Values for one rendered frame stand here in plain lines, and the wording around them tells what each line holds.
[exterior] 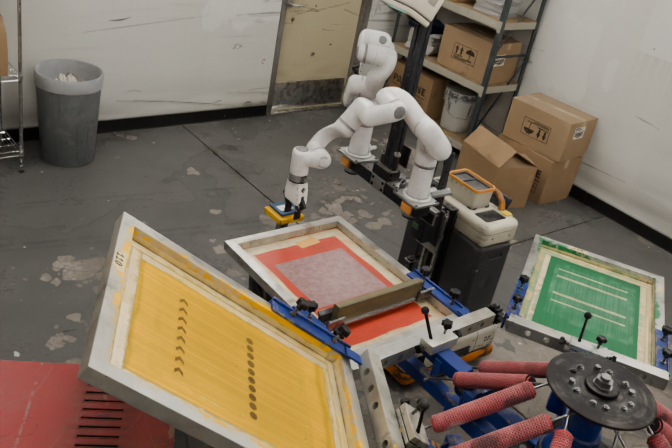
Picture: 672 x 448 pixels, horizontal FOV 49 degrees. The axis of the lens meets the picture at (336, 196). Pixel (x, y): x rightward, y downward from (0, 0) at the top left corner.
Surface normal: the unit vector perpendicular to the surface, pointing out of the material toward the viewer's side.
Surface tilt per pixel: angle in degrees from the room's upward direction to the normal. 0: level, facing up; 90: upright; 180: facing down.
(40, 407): 0
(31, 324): 0
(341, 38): 90
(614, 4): 90
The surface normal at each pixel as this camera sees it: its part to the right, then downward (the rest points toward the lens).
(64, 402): 0.18, -0.87
